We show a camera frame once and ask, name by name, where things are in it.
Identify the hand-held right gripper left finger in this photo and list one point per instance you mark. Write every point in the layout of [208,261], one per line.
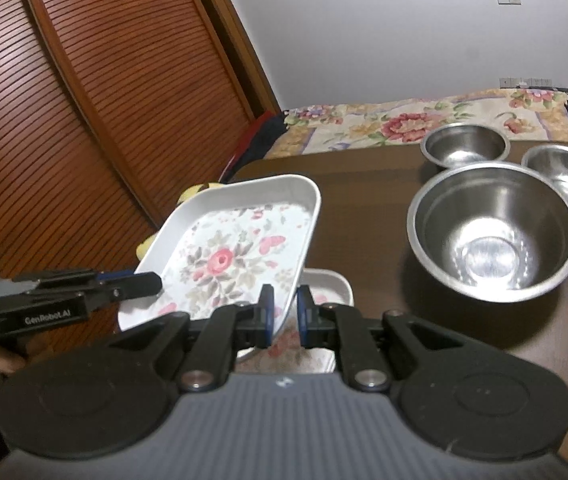
[266,317]

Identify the white floral square plate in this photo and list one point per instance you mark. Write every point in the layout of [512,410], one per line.
[224,260]
[331,287]

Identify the wooden louvered wardrobe door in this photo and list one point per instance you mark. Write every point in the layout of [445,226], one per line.
[24,135]
[139,60]

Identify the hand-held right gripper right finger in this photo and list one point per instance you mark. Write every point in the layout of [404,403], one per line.
[305,317]

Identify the floral bedsheet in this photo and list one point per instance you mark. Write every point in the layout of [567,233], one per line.
[389,122]

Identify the wall socket strip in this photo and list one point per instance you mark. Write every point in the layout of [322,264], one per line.
[525,81]

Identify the red and black cloth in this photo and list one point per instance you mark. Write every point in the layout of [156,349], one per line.
[251,145]

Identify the large steel bowl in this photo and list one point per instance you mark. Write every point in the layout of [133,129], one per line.
[494,240]

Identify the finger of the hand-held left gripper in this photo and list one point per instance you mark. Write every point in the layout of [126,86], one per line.
[74,277]
[134,286]

